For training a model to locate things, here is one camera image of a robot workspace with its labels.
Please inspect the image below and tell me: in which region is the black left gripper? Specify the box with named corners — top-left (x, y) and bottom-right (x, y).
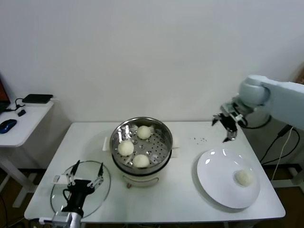
top-left (62, 160), bottom-right (105, 213)

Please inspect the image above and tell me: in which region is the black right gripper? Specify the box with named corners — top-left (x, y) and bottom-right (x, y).
top-left (211, 113), bottom-right (238, 143)

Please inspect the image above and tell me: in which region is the steamed white baozi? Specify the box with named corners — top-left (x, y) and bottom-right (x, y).
top-left (137, 125), bottom-right (152, 140)
top-left (118, 141), bottom-right (135, 157)
top-left (234, 170), bottom-right (254, 187)
top-left (132, 153), bottom-right (150, 169)

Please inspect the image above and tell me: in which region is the perforated steel steamer basket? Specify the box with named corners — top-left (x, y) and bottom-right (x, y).
top-left (110, 116), bottom-right (174, 170)

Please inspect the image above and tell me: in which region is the glass pot lid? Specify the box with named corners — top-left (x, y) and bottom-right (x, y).
top-left (51, 161), bottom-right (112, 219)

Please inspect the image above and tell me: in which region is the white electric cooking pot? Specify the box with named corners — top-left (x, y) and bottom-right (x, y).
top-left (103, 133), bottom-right (181, 190)

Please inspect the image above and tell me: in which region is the white round plate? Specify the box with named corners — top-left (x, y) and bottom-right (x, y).
top-left (196, 149), bottom-right (261, 209)

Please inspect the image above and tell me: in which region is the white side desk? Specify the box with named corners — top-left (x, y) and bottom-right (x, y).
top-left (0, 98), bottom-right (61, 209)

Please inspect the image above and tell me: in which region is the flat white box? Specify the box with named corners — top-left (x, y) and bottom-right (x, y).
top-left (23, 101), bottom-right (55, 108)

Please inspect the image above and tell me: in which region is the flat black box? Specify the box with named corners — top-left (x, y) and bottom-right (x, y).
top-left (23, 94), bottom-right (55, 105)

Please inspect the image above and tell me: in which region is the blue computer mouse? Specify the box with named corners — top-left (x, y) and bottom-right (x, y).
top-left (0, 118), bottom-right (19, 133)

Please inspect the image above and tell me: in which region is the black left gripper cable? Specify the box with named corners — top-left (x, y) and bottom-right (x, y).
top-left (62, 188), bottom-right (72, 203)

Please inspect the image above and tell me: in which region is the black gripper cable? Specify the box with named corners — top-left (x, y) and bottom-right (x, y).
top-left (62, 188), bottom-right (72, 203)
top-left (241, 114), bottom-right (273, 130)

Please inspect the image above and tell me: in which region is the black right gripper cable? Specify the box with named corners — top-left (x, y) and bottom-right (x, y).
top-left (241, 114), bottom-right (273, 130)

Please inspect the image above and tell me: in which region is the black power adapter cable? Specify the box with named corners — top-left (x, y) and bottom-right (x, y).
top-left (260, 124), bottom-right (301, 166)

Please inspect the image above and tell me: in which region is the long white wall cable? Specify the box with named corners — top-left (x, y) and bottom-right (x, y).
top-left (272, 128), bottom-right (295, 182)

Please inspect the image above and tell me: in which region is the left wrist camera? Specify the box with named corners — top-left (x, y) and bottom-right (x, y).
top-left (38, 216), bottom-right (56, 224)

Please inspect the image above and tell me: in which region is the thin black desk cable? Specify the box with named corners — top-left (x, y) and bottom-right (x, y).
top-left (7, 96), bottom-right (27, 112)

